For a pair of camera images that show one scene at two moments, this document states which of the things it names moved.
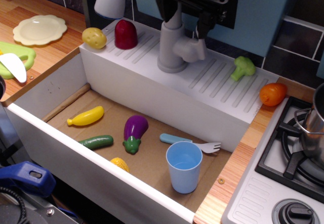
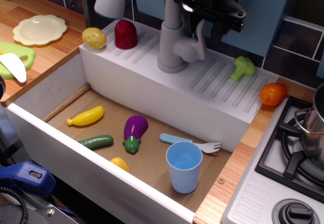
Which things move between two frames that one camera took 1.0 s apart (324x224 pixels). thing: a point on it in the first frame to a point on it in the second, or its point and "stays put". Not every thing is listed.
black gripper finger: [206, 20] to [218, 30]
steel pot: [310, 122] stays put
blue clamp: [29, 177] stays put
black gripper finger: [167, 4] to [190, 19]
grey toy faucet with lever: [176, 49] stays put
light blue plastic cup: [185, 158] stays put
